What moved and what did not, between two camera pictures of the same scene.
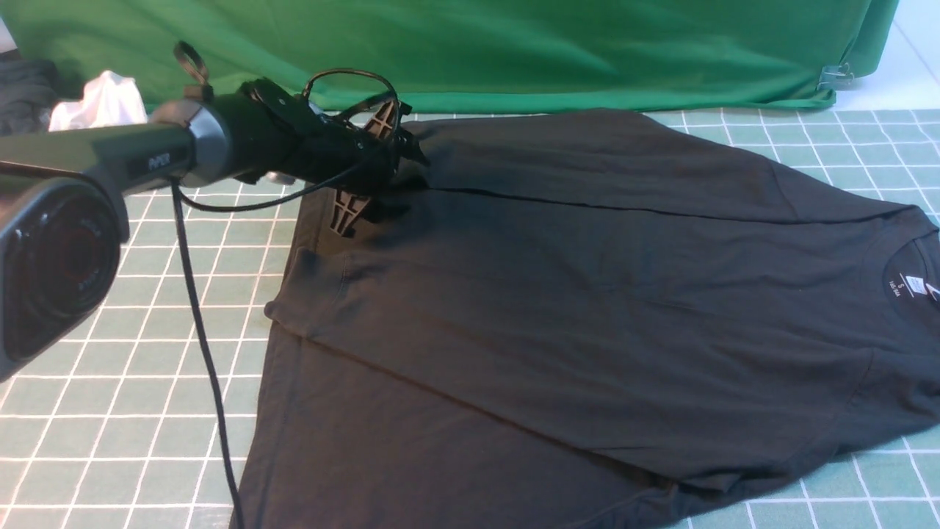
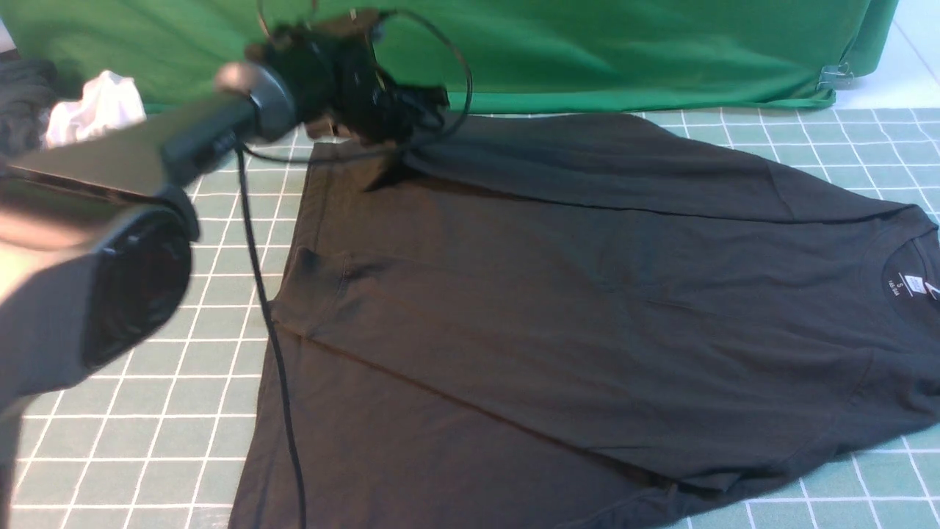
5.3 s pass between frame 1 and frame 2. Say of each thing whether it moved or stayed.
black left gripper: moved
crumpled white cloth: stayed
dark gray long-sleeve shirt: stayed
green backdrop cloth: stayed
